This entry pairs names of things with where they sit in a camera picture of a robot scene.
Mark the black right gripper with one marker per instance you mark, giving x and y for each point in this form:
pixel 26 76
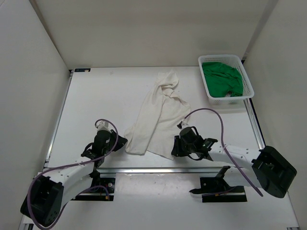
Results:
pixel 178 151

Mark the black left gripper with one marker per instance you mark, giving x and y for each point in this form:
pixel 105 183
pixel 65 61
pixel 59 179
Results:
pixel 122 141

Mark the white t shirt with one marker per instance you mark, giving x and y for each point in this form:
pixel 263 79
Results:
pixel 156 126

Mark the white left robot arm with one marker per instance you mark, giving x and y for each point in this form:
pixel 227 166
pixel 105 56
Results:
pixel 53 189

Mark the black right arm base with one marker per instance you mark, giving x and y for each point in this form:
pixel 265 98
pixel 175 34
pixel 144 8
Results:
pixel 217 190

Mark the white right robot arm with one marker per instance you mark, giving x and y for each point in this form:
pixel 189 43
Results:
pixel 265 168

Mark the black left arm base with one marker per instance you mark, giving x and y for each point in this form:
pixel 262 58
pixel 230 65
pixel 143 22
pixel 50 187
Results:
pixel 102 189

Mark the white plastic basket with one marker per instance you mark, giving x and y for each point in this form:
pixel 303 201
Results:
pixel 233 61

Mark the green t shirt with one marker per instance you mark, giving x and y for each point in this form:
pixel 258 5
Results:
pixel 222 80

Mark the aluminium front rail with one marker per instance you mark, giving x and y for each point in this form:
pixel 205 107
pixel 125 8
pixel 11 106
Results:
pixel 156 170

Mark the aluminium rail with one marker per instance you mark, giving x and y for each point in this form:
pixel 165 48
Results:
pixel 156 170
pixel 255 125

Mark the aluminium right side rail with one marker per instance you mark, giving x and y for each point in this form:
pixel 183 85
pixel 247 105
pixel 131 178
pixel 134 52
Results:
pixel 255 125

